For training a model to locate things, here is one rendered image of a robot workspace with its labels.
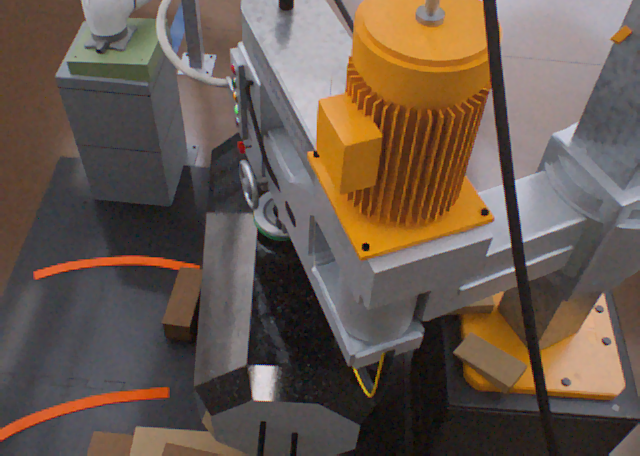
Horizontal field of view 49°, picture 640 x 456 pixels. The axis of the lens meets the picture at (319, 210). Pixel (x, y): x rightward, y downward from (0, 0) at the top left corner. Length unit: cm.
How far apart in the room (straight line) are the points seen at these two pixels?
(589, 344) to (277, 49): 138
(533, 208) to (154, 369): 188
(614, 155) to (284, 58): 79
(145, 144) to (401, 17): 230
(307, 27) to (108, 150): 180
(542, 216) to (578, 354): 77
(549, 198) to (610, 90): 29
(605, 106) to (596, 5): 370
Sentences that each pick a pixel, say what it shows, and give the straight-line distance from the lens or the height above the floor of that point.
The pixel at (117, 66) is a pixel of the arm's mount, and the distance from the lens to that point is 307.
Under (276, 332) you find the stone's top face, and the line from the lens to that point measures 221.
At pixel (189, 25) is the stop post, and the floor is 31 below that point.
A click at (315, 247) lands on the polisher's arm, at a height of 131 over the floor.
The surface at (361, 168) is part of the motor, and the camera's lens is 116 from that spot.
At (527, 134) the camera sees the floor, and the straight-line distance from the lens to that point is 419.
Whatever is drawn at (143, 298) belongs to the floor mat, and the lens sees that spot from 330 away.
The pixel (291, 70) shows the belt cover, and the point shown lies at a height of 170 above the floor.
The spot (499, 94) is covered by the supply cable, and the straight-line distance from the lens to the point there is 102.
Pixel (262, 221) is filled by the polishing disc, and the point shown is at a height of 88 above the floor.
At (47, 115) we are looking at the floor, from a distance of 425.
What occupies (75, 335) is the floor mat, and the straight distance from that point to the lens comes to 327.
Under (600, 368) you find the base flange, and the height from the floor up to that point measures 78.
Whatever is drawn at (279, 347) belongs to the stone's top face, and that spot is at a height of 83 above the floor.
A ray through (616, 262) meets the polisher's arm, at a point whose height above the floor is 134.
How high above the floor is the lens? 274
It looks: 50 degrees down
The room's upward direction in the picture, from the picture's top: 4 degrees clockwise
